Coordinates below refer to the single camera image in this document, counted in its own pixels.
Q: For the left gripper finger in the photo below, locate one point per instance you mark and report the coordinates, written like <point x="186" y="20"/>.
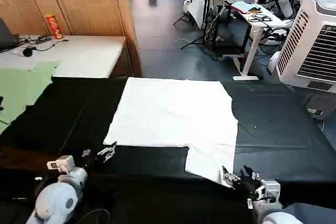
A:
<point x="107" y="153"/>
<point x="86" y="153"/>

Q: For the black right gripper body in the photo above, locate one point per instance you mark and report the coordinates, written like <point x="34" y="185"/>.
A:
<point x="246" y="186"/>

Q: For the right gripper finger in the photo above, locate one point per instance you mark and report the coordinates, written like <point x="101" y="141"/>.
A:
<point x="250" y="173"/>
<point x="230" y="177"/>

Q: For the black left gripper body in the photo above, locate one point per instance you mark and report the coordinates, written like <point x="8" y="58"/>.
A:
<point x="95" y="163"/>

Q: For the white printed t-shirt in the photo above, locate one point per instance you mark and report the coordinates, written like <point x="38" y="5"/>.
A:
<point x="173" y="119"/>

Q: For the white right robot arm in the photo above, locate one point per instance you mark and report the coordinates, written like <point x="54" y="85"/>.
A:
<point x="278" y="217"/>

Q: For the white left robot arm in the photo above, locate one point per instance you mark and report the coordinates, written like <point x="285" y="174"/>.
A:
<point x="56" y="200"/>

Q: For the black tablecloth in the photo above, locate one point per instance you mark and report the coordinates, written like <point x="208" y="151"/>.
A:
<point x="275" y="140"/>

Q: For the pale green cloth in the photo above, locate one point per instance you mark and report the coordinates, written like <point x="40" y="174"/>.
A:
<point x="18" y="90"/>

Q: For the white side table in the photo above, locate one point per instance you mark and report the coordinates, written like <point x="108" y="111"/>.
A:
<point x="86" y="56"/>

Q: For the black round device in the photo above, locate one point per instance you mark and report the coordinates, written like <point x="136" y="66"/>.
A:
<point x="27" y="52"/>

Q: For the red chip can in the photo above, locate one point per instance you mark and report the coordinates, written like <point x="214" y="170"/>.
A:
<point x="54" y="26"/>

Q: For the white air cooler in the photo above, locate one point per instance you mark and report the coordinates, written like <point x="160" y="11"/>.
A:
<point x="307" y="48"/>

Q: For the black tripod stand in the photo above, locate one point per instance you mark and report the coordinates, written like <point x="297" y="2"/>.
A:
<point x="198" y="41"/>

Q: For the dark grey laptop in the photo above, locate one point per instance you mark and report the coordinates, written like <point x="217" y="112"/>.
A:
<point x="6" y="36"/>

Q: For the white standing desk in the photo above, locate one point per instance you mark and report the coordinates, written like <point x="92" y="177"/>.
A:
<point x="258" y="22"/>

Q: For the colourful clothes pile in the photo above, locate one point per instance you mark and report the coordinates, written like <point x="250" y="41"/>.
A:
<point x="245" y="7"/>

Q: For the white plastic bag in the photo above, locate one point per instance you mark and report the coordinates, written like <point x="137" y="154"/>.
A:
<point x="195" y="9"/>

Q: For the wooden partition wall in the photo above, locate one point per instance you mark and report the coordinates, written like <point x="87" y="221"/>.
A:
<point x="86" y="1"/>

